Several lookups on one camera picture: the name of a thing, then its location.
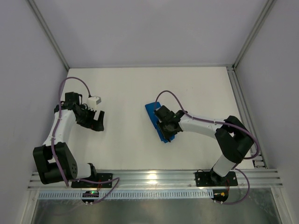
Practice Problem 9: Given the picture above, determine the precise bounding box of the blue cloth napkin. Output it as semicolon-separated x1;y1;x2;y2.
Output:
145;102;175;143

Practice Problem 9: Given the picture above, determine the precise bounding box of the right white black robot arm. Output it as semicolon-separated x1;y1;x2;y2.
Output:
154;105;254;187

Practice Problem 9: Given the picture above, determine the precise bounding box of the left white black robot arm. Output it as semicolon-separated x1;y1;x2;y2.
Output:
33;92;105;184

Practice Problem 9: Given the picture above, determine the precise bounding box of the left black controller board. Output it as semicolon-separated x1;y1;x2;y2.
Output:
81;190;99;203

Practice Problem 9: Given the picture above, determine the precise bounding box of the black controller board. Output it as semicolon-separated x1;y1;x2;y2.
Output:
81;190;99;203
212;191;229;204

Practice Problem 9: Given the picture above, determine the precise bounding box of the right black controller board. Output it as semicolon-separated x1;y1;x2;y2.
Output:
212;191;229;204

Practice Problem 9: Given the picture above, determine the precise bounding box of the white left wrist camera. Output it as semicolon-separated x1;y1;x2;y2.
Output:
86;96;101;111

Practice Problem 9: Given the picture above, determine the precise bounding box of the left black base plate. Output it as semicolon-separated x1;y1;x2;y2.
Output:
71;173;113;189

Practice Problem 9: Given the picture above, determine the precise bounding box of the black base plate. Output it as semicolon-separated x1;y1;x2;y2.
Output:
71;173;113;189
194;170;238;187

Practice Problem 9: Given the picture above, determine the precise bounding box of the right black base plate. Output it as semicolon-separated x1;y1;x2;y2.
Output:
194;170;238;187

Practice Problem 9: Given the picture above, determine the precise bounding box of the slotted grey cable duct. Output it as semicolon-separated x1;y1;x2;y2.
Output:
38;189;213;200

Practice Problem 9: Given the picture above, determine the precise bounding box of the left aluminium frame post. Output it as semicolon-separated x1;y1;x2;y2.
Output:
25;0;70;71

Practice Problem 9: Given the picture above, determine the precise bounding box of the aluminium frame post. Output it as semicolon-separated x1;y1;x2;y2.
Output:
25;0;70;71
233;0;277;69

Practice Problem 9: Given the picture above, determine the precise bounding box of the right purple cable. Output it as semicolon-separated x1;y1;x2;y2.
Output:
154;90;261;205

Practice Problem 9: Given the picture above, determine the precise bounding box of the right side aluminium rail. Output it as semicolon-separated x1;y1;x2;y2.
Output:
226;65;268;169

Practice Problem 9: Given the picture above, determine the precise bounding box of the aluminium rail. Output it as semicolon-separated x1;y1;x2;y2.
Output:
226;65;268;169
27;169;283;190

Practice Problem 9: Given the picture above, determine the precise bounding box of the aluminium front rail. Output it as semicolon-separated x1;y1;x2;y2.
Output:
27;169;283;190

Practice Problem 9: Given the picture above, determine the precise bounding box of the right aluminium frame post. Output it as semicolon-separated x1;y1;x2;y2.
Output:
233;0;277;69

